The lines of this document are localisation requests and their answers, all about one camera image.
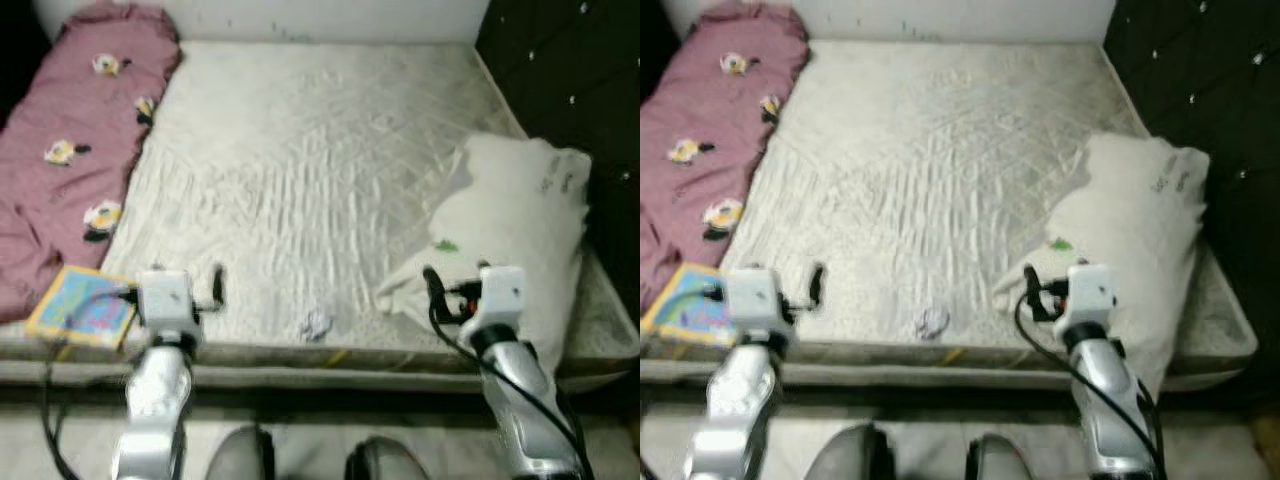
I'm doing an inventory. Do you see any white pillow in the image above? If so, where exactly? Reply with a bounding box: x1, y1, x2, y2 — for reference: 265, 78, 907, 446
375, 133, 593, 373
992, 133, 1211, 396

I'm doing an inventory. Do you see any colourful children's book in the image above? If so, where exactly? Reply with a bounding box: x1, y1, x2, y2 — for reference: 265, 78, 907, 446
25, 265, 139, 351
641, 262, 736, 348

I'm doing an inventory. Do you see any pink cartoon print blanket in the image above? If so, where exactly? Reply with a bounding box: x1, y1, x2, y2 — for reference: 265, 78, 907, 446
0, 3, 183, 323
640, 3, 809, 316

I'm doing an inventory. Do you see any black tufted headboard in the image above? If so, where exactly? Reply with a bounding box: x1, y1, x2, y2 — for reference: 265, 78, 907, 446
1100, 0, 1280, 401
475, 0, 641, 321

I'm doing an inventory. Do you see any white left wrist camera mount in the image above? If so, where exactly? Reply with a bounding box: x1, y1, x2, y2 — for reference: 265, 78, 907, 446
723, 267, 793, 336
137, 268, 201, 336

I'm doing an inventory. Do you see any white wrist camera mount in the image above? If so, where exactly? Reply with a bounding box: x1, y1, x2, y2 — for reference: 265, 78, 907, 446
137, 268, 201, 336
1066, 263, 1117, 329
723, 267, 793, 336
478, 265, 527, 331

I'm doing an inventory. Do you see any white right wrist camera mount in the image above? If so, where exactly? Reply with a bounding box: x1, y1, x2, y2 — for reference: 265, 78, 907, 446
478, 265, 527, 331
1066, 263, 1117, 329

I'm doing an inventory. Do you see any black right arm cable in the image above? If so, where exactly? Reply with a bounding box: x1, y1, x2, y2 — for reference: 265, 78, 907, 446
428, 300, 596, 480
1013, 290, 1166, 480

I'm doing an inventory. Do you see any dark bed frame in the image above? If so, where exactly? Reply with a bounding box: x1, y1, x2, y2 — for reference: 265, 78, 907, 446
0, 355, 641, 393
640, 355, 1261, 393

